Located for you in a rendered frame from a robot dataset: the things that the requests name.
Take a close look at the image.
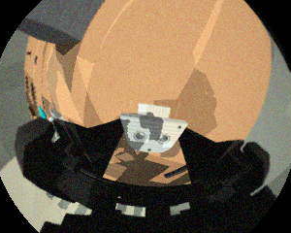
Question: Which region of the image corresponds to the teal rectangular block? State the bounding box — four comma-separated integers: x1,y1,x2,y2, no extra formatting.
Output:
40,106,48,119

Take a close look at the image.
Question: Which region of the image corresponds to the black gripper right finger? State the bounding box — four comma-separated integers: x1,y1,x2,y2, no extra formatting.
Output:
178,127,245,183

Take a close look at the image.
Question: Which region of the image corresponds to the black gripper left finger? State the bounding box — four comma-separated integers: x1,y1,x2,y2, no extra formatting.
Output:
53,119,125,178

